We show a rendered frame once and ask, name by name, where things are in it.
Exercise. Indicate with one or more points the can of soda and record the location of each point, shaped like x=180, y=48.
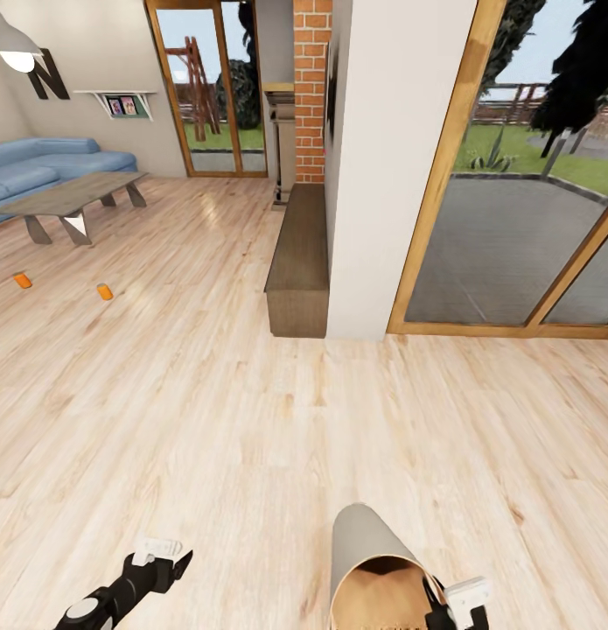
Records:
x=22, y=279
x=105, y=292

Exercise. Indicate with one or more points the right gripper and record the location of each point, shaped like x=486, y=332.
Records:
x=439, y=619

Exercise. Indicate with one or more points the trash can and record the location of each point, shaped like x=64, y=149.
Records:
x=376, y=581

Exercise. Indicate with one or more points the picture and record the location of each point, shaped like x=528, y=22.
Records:
x=128, y=104
x=115, y=106

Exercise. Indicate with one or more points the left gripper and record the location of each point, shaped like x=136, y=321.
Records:
x=156, y=576

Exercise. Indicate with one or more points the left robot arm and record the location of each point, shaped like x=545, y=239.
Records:
x=149, y=569

